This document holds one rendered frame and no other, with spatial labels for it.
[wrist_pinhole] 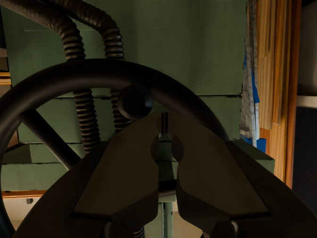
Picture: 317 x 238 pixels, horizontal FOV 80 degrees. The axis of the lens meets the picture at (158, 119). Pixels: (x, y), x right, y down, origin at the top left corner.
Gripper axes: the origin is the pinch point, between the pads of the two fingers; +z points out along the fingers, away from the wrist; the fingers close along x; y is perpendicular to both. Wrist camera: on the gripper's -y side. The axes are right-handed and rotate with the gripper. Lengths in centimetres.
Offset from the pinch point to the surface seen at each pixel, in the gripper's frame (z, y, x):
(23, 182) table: 16.5, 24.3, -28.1
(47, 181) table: 16.5, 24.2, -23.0
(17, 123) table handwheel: 4.9, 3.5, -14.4
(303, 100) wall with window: 123, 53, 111
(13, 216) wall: 174, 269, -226
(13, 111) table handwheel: 4.5, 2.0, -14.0
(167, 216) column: 38, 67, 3
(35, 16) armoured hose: 14.5, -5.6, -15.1
